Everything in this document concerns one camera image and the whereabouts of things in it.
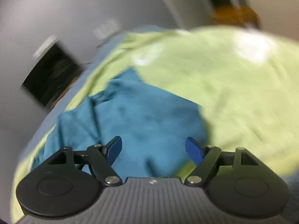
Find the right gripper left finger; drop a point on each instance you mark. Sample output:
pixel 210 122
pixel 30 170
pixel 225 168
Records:
pixel 69 181

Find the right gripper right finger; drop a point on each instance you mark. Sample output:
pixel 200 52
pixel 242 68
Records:
pixel 236 182

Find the teal hooded jacket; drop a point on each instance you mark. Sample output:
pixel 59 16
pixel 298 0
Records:
pixel 152 123

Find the light green fleece blanket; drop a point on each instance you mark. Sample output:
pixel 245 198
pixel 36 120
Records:
pixel 244 82

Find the black flat monitor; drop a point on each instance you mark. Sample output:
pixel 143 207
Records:
pixel 52 74

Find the white wifi router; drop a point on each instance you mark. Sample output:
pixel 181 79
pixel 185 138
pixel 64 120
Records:
pixel 107 29

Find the white door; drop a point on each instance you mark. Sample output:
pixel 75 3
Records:
pixel 189 14

